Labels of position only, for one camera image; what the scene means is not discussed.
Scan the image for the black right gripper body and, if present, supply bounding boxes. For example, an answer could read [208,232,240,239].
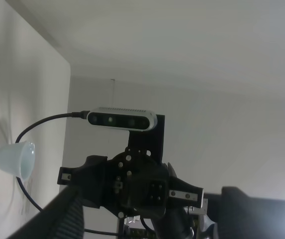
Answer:
[81,146,170,220]

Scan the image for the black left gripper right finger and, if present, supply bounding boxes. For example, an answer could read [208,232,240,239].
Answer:
[213,187,285,239]

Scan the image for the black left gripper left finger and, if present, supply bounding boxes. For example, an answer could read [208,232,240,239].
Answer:
[10,186,84,239]

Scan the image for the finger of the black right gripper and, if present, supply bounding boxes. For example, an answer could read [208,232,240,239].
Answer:
[57,155,107,185]
[167,163,204,208]

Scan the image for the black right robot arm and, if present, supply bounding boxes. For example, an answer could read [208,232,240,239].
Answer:
[57,147,204,239]

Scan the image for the right blue porcelain teacup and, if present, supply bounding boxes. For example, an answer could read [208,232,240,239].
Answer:
[0,141,35,181]

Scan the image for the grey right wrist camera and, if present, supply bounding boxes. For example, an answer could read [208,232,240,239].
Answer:
[87,107,158,131]

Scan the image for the black right camera cable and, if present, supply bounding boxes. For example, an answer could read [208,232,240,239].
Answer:
[14,110,119,236]

